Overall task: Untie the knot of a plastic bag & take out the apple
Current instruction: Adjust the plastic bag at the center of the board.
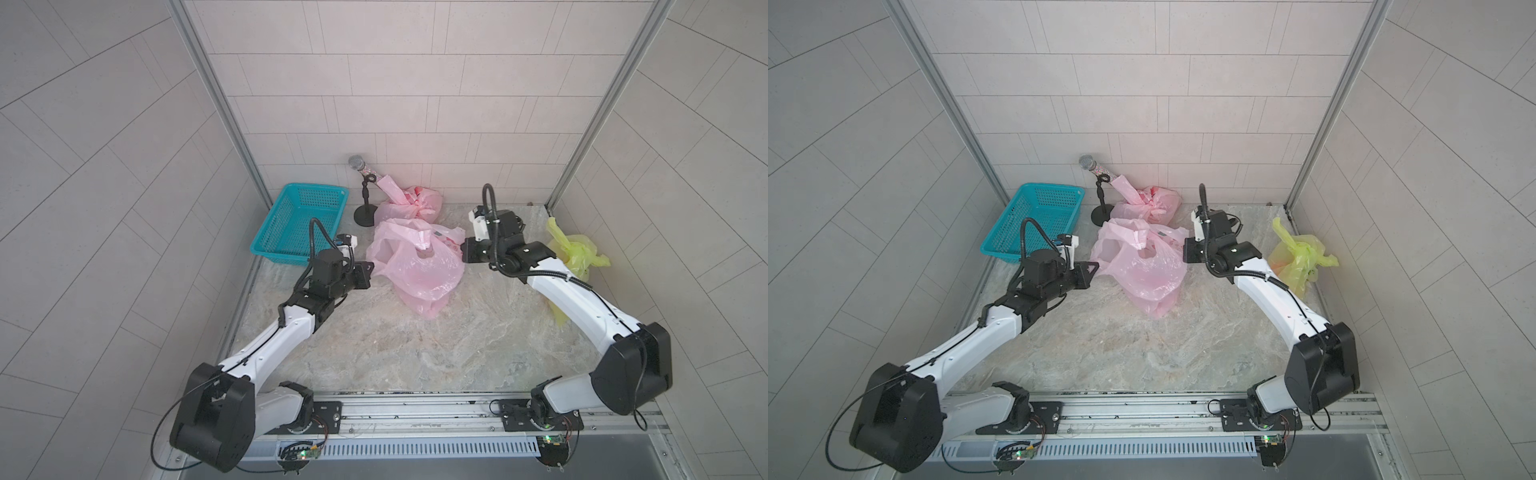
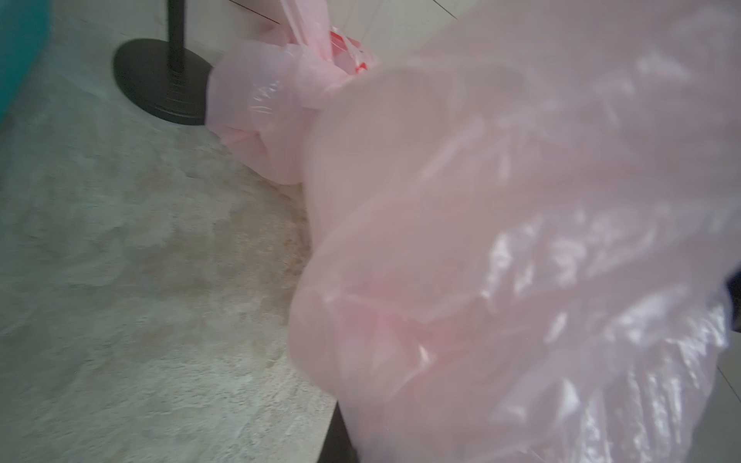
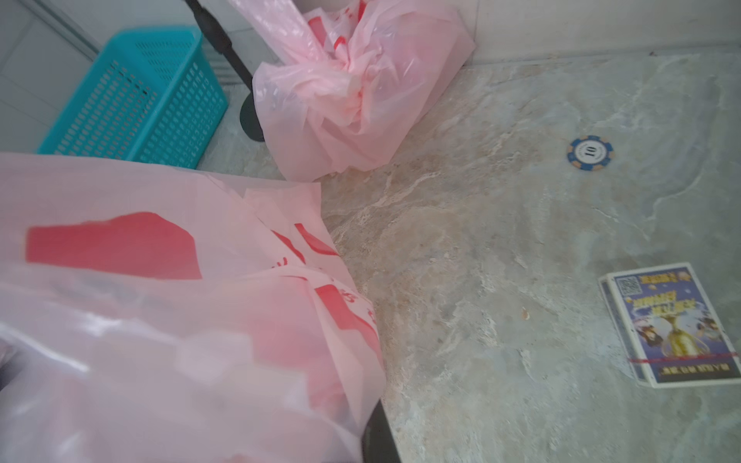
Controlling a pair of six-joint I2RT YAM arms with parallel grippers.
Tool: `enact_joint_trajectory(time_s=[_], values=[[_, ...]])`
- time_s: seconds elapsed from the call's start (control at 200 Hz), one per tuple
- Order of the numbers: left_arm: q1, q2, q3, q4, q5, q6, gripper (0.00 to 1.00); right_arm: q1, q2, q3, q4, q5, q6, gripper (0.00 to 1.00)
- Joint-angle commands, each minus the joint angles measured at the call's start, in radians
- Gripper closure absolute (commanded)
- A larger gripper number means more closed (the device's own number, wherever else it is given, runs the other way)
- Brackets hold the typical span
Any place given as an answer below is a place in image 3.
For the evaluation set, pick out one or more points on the poker chip blue white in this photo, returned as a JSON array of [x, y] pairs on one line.
[[590, 153]]

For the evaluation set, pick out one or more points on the pink plastic bag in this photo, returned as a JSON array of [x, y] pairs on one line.
[[155, 314], [350, 84]]

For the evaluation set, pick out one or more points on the playing card deck box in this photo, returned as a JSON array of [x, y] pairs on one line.
[[671, 334]]

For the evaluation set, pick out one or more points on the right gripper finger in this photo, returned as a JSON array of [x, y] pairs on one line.
[[378, 443]]

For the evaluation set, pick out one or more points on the teal plastic basket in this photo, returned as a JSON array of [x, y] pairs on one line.
[[150, 96]]

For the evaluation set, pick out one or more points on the microphone on black stand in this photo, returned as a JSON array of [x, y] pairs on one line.
[[220, 41]]

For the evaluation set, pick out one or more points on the pink plastic bag back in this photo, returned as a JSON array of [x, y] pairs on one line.
[[350, 84]]

